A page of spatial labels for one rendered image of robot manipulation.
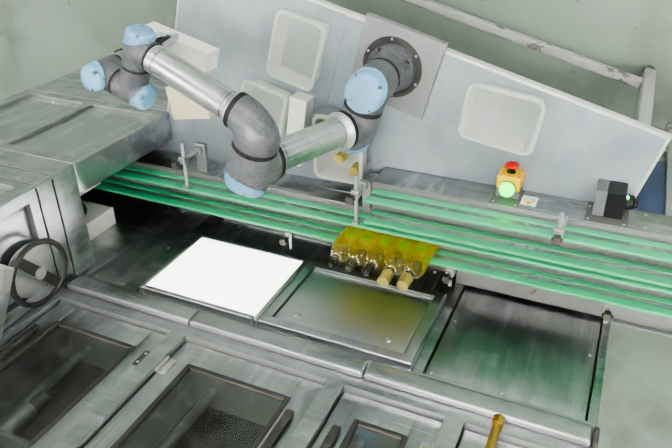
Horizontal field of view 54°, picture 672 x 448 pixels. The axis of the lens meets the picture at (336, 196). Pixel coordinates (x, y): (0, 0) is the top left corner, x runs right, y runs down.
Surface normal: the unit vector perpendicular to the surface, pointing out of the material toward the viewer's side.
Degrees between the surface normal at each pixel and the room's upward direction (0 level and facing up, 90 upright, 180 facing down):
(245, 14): 0
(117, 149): 90
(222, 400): 90
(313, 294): 90
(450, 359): 90
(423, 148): 0
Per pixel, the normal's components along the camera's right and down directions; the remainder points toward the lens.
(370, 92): -0.39, 0.38
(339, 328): -0.02, -0.88
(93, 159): 0.91, 0.18
